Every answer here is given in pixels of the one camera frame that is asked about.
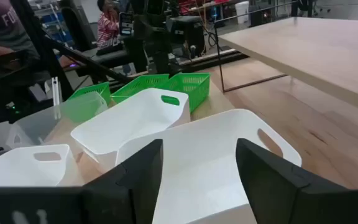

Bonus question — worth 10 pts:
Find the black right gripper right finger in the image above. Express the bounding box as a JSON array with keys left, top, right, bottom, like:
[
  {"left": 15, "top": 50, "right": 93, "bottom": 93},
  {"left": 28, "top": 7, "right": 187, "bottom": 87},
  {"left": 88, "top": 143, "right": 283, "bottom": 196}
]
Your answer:
[{"left": 236, "top": 138, "right": 358, "bottom": 224}]

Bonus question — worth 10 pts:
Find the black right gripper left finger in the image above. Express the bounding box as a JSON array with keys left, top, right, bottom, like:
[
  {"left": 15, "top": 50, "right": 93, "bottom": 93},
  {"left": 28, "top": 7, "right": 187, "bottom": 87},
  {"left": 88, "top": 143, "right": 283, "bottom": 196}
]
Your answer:
[{"left": 84, "top": 139, "right": 164, "bottom": 224}]

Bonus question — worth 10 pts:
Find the white plastic basket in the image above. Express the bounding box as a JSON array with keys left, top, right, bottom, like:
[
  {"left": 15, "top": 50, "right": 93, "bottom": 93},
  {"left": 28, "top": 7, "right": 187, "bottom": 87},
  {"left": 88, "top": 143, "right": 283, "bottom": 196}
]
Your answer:
[
  {"left": 116, "top": 108, "right": 303, "bottom": 224},
  {"left": 70, "top": 88, "right": 191, "bottom": 174},
  {"left": 0, "top": 144, "right": 85, "bottom": 187}
]

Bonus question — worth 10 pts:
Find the green mesh plastic basket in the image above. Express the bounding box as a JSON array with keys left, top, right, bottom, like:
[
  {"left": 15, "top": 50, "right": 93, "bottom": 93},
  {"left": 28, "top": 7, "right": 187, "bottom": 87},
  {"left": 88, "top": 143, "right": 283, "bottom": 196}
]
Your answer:
[
  {"left": 68, "top": 82, "right": 112, "bottom": 106},
  {"left": 110, "top": 73, "right": 170, "bottom": 105},
  {"left": 158, "top": 72, "right": 212, "bottom": 113}
]

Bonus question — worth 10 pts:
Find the clear plastic basket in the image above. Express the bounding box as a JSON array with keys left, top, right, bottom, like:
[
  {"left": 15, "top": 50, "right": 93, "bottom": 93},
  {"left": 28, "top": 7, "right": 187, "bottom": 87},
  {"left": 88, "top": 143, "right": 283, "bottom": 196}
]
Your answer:
[{"left": 5, "top": 91, "right": 109, "bottom": 149}]

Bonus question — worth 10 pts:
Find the wooden shelf with black legs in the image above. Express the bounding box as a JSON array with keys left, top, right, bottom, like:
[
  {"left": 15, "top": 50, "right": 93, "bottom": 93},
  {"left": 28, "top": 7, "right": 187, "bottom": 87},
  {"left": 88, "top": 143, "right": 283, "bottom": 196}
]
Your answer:
[{"left": 213, "top": 16, "right": 358, "bottom": 190}]

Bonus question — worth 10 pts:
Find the black equipment case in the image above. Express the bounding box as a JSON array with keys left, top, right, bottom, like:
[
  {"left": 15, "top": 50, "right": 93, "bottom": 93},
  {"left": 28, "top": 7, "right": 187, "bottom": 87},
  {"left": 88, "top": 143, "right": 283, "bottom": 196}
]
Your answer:
[{"left": 170, "top": 16, "right": 205, "bottom": 58}]

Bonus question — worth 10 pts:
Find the person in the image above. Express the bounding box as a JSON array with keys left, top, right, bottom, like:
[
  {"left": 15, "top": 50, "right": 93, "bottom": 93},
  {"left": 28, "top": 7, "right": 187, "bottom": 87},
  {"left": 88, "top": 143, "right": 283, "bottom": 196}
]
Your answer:
[
  {"left": 0, "top": 0, "right": 42, "bottom": 68},
  {"left": 96, "top": 0, "right": 121, "bottom": 52}
]

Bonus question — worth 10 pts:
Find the black office chair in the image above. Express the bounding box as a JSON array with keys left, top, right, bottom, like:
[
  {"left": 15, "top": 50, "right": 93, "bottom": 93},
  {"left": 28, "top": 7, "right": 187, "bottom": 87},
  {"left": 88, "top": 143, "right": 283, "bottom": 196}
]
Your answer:
[{"left": 59, "top": 6, "right": 98, "bottom": 52}]

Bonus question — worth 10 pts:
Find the white waste bin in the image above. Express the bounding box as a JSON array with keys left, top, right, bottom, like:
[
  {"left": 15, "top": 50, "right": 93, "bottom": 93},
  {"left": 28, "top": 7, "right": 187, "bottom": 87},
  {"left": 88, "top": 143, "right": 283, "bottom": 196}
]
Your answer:
[{"left": 234, "top": 1, "right": 250, "bottom": 24}]

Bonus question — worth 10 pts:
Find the black metal table frame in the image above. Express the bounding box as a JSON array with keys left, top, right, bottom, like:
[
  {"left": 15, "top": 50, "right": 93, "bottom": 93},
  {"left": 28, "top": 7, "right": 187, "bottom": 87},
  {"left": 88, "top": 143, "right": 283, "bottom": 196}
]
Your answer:
[{"left": 9, "top": 0, "right": 136, "bottom": 100}]

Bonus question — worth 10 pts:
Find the silver aluminium post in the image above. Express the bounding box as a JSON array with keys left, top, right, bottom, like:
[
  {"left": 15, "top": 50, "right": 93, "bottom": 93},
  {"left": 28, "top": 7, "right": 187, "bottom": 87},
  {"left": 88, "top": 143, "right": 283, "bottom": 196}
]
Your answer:
[{"left": 50, "top": 77, "right": 62, "bottom": 106}]

